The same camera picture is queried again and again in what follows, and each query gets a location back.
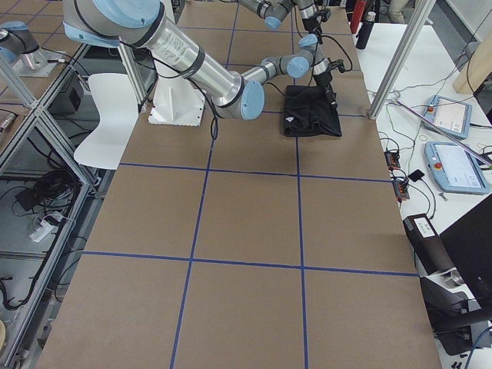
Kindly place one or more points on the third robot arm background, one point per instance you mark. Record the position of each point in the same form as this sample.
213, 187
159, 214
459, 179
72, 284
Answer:
20, 49

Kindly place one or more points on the black water bottle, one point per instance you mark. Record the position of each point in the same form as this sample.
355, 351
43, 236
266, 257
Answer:
365, 31

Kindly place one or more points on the white plastic chair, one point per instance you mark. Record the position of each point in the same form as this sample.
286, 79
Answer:
117, 107

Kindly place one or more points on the teach pendant tablet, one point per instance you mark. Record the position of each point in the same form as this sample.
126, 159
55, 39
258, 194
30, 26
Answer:
454, 170
450, 115

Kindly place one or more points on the teach pendant tablet far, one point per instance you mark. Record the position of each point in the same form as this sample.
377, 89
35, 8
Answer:
450, 115

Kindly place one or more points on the brown paper table cover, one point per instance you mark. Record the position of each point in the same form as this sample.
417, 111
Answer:
251, 250

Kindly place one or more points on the black monitor stand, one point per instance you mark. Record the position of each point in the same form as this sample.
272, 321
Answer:
457, 319

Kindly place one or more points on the orange connector board near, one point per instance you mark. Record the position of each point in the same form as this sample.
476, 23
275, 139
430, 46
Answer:
400, 186

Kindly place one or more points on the teach pendant tablet near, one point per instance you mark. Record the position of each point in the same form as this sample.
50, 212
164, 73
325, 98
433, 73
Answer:
454, 170

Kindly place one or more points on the aluminium frame post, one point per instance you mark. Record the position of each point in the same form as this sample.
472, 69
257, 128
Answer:
403, 49

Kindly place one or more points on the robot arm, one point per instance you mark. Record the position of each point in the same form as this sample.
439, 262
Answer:
143, 24
274, 12

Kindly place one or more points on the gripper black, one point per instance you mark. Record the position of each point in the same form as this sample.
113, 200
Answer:
308, 20
323, 79

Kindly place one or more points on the red water bottle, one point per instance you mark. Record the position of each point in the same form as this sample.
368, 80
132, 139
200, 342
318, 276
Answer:
357, 13

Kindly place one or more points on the white power strip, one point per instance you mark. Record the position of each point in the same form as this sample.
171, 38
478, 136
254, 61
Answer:
47, 224

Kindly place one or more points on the black box with label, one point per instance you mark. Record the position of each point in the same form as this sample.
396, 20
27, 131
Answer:
427, 244

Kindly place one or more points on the black graphic t-shirt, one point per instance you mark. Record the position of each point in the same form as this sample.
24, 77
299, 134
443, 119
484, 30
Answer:
307, 113

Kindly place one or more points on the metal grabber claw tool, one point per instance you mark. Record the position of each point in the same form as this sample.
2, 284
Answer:
479, 157

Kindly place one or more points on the small black square pad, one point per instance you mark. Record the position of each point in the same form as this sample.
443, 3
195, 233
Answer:
416, 175

